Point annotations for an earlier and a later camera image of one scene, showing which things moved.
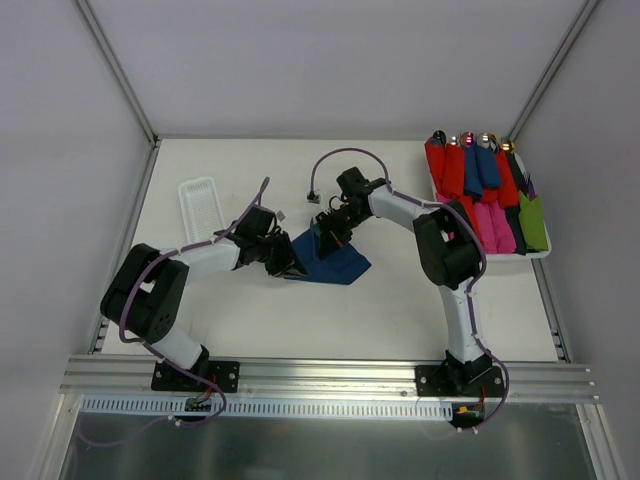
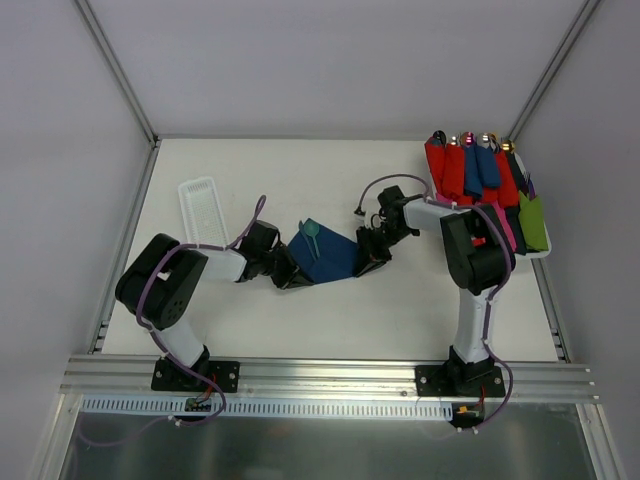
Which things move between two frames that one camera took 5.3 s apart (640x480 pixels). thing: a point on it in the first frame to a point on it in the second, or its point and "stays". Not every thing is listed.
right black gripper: x=328 y=226 to x=373 y=245
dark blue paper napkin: x=340 y=267 stays
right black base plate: x=460 y=380 stays
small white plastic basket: x=201 y=209 stays
